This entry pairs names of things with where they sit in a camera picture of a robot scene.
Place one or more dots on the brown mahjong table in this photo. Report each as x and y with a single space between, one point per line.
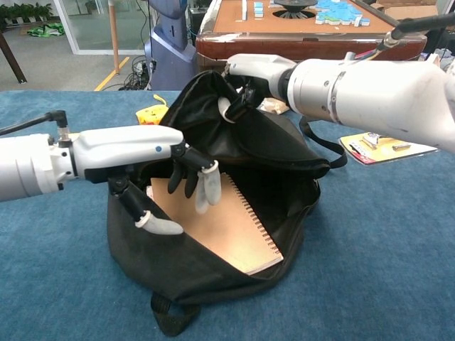
249 35

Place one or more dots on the black backpack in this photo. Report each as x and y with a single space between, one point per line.
270 142

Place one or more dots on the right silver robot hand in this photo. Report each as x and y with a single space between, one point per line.
263 67

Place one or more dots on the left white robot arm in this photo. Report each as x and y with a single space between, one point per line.
25 167

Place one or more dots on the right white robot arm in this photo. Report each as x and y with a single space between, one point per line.
373 96

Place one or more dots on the cardboard box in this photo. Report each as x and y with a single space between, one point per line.
409 9

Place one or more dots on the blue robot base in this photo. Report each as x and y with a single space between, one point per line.
170 60

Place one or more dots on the yellow tape measure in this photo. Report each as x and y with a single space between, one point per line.
151 114

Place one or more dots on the dark table leg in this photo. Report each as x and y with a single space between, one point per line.
12 60

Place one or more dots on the razor in yellow blister pack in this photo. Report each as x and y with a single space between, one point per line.
387 151

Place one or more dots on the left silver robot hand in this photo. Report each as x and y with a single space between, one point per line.
124 145

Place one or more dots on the yellow floor tape line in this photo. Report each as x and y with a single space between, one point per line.
113 72

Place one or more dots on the clear snack bag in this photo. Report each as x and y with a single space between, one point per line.
272 106

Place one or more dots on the wooden pole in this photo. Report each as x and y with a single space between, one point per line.
114 35

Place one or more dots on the brown spiral notebook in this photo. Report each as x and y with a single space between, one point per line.
227 231

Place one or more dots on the green floor object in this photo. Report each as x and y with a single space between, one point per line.
46 30

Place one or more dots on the green potted plants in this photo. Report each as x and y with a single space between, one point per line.
25 12

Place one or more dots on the blue table cloth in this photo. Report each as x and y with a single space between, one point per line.
373 248

